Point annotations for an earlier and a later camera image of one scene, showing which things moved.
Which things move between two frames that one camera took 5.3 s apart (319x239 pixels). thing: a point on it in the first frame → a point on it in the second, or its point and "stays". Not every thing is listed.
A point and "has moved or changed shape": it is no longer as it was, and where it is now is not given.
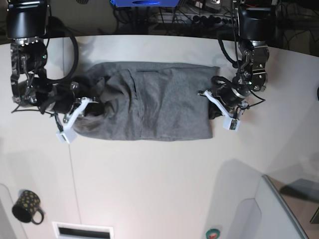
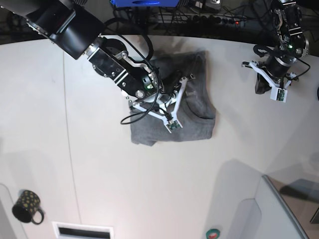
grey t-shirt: x=140 y=101 has moved or changed shape
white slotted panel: x=64 y=230 stays
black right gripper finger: x=213 y=110 → x=261 y=85
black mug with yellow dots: x=27 y=209 stays
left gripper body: x=61 y=102 → x=168 y=87
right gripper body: x=231 y=95 → x=278 y=66
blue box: x=145 y=3 stays
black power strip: x=211 y=20 stays
